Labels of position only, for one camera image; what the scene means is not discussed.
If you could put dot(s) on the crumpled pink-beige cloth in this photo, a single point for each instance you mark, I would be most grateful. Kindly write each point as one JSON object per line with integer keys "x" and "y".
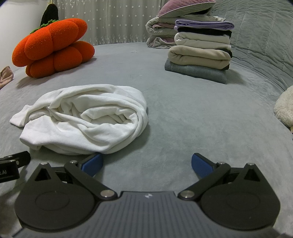
{"x": 5, "y": 75}

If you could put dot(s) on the cream fluffy plush item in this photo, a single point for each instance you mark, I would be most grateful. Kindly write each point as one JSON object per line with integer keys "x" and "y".
{"x": 285, "y": 105}

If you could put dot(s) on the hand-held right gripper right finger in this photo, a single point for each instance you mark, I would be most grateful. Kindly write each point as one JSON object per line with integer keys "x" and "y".
{"x": 201, "y": 166}

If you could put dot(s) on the folded grey garment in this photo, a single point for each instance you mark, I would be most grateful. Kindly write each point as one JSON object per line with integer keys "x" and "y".
{"x": 194, "y": 72}

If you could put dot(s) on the black plush item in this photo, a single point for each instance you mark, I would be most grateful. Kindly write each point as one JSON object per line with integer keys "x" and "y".
{"x": 50, "y": 13}

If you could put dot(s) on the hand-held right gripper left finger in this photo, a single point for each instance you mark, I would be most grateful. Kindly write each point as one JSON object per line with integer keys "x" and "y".
{"x": 92, "y": 163}

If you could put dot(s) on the white cotton garment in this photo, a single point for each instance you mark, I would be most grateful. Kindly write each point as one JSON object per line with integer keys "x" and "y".
{"x": 91, "y": 119}

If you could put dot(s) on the folded lavender garment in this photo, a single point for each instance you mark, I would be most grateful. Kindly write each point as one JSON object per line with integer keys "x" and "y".
{"x": 201, "y": 24}

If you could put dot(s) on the folded beige garment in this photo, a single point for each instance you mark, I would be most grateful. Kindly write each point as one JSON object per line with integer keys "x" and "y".
{"x": 196, "y": 57}

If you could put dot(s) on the star-print grey curtain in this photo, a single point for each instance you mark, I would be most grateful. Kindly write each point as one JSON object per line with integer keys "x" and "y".
{"x": 114, "y": 22}

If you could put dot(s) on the folded off-white garment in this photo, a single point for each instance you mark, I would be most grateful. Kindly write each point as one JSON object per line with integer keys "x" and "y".
{"x": 199, "y": 41}

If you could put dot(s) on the purple pillow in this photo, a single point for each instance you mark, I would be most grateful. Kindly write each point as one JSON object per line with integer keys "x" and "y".
{"x": 180, "y": 6}

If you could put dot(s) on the folded black garment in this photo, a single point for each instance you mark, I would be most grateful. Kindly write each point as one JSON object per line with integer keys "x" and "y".
{"x": 206, "y": 31}

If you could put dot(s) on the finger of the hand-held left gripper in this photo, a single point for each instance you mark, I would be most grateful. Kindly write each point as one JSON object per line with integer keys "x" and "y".
{"x": 23, "y": 158}

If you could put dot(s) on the orange pumpkin plush pillow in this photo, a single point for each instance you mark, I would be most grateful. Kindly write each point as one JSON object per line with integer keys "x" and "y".
{"x": 55, "y": 45}

